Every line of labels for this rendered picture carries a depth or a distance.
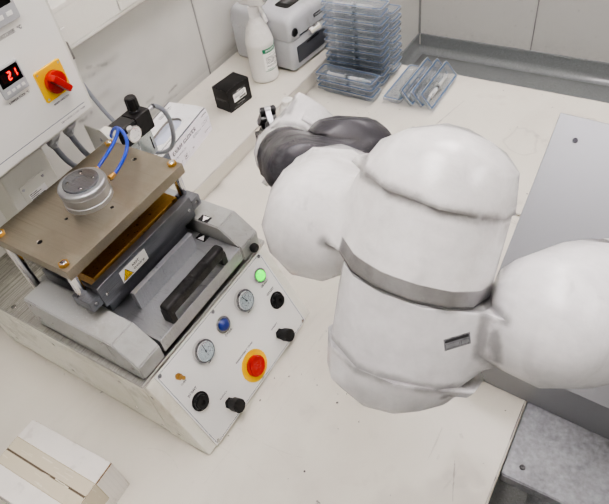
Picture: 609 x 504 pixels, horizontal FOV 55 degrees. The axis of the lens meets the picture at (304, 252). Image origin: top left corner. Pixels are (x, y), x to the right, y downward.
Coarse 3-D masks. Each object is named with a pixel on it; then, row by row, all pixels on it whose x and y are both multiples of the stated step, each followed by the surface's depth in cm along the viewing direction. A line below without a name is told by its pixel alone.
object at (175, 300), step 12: (216, 252) 99; (204, 264) 97; (216, 264) 100; (192, 276) 96; (204, 276) 98; (180, 288) 94; (192, 288) 96; (168, 300) 93; (180, 300) 94; (168, 312) 93
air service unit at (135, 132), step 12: (132, 96) 115; (132, 108) 116; (144, 108) 118; (120, 120) 116; (132, 120) 115; (144, 120) 118; (108, 132) 112; (120, 132) 113; (132, 132) 114; (144, 132) 119; (132, 144) 117; (144, 144) 121
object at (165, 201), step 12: (156, 204) 102; (168, 204) 101; (144, 216) 100; (156, 216) 100; (132, 228) 98; (144, 228) 98; (120, 240) 97; (132, 240) 96; (108, 252) 95; (120, 252) 95; (96, 264) 93; (108, 264) 93; (84, 276) 93; (96, 276) 92
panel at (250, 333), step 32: (256, 256) 109; (256, 288) 109; (256, 320) 109; (288, 320) 115; (224, 352) 104; (256, 352) 109; (160, 384) 95; (192, 384) 99; (224, 384) 104; (256, 384) 109; (192, 416) 99; (224, 416) 104
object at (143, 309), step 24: (192, 240) 103; (216, 240) 107; (168, 264) 100; (192, 264) 103; (144, 288) 96; (168, 288) 100; (216, 288) 102; (120, 312) 98; (144, 312) 97; (192, 312) 98; (168, 336) 94
